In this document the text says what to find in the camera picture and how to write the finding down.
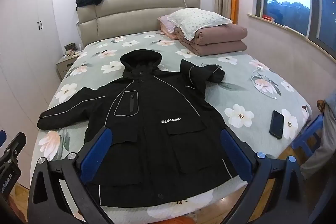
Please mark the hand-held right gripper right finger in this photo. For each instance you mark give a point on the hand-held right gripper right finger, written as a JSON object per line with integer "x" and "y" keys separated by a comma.
{"x": 236, "y": 155}

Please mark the beige nightstand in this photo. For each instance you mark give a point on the beige nightstand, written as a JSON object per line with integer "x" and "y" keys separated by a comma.
{"x": 64, "y": 65}

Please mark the pink pillow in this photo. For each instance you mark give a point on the pink pillow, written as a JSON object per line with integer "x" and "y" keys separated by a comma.
{"x": 165, "y": 24}

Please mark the white wardrobe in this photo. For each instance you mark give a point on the white wardrobe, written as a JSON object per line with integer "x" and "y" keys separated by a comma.
{"x": 23, "y": 29}

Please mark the dark box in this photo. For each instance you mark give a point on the dark box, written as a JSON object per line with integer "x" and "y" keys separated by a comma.
{"x": 69, "y": 46}

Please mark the white frilled pillow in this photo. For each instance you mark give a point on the white frilled pillow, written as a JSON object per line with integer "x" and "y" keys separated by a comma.
{"x": 197, "y": 20}

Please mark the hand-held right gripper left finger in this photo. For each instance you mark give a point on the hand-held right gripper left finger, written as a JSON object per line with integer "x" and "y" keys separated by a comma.
{"x": 97, "y": 150}

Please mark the small red box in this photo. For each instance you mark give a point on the small red box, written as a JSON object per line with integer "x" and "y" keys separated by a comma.
{"x": 268, "y": 18}

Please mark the blue stool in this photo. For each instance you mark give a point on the blue stool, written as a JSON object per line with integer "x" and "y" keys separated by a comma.
{"x": 307, "y": 134}

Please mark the folded pink quilt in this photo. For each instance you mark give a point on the folded pink quilt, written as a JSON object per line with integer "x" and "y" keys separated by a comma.
{"x": 220, "y": 40}

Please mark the black smartphone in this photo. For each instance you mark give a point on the black smartphone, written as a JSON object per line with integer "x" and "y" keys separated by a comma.
{"x": 277, "y": 124}

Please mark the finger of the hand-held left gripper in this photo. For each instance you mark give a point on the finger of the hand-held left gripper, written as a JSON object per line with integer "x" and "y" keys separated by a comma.
{"x": 11, "y": 150}
{"x": 2, "y": 138}

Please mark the black hooded jacket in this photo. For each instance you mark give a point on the black hooded jacket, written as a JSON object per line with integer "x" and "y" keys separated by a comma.
{"x": 157, "y": 113}

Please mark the bed with floral sheet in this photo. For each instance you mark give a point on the bed with floral sheet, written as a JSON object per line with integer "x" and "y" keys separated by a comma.
{"x": 236, "y": 77}

